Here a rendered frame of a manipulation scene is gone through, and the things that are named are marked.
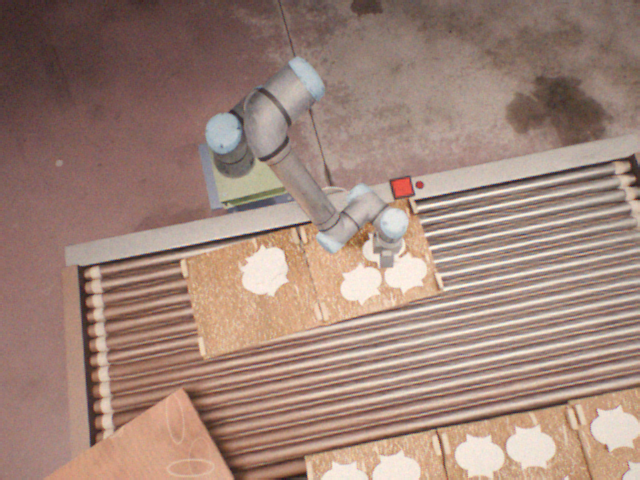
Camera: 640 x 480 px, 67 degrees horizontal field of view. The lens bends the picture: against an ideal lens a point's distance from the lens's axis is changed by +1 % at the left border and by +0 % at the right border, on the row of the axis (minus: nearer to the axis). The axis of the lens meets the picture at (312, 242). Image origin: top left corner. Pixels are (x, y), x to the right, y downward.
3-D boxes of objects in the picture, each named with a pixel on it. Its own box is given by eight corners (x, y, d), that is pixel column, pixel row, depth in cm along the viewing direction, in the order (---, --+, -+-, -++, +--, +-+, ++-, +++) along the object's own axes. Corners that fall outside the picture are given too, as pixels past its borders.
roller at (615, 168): (89, 269, 174) (82, 266, 169) (620, 162, 176) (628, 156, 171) (90, 282, 172) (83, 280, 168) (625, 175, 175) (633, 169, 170)
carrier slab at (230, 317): (182, 260, 168) (181, 259, 167) (295, 227, 170) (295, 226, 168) (205, 359, 159) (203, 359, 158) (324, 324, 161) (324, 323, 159)
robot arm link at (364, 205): (336, 203, 138) (364, 229, 135) (363, 176, 139) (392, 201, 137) (336, 211, 145) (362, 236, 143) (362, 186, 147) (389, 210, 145)
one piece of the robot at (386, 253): (375, 259, 144) (370, 270, 160) (405, 259, 144) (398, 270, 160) (374, 221, 147) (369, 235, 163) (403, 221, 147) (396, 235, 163)
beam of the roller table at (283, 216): (72, 250, 178) (64, 246, 172) (625, 139, 180) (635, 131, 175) (74, 272, 175) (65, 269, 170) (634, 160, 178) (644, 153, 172)
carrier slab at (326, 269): (298, 228, 170) (298, 226, 168) (410, 197, 171) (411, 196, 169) (325, 325, 161) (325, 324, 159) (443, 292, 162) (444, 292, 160)
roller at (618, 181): (90, 282, 172) (83, 280, 168) (625, 175, 175) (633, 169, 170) (91, 296, 171) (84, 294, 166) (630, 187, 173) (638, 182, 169)
